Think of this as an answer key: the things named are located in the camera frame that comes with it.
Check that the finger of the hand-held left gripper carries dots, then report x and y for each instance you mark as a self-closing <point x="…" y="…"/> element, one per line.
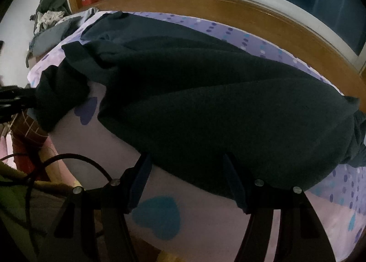
<point x="20" y="103"/>
<point x="20" y="92"/>

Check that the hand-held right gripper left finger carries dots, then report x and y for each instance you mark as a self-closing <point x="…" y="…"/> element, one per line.
<point x="141" y="179"/>

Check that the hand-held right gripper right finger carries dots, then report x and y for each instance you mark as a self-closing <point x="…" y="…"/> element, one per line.
<point x="233" y="184"/>

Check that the dark teal garment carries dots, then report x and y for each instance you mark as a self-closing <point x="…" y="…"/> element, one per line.
<point x="200" y="93"/>

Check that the bed with purple dotted sheet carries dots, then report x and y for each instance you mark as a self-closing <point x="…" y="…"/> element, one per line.
<point x="114" y="150"/>

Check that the red plaid cloth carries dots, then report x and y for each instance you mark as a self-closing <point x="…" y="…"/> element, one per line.
<point x="28" y="142"/>

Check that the grey blue cloth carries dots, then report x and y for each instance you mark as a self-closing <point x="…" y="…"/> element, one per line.
<point x="51" y="36"/>

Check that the dark grey jacket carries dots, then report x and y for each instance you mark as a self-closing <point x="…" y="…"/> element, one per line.
<point x="54" y="0"/>

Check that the striped blue white cloth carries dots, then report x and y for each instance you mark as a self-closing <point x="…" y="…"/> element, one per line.
<point x="88" y="14"/>

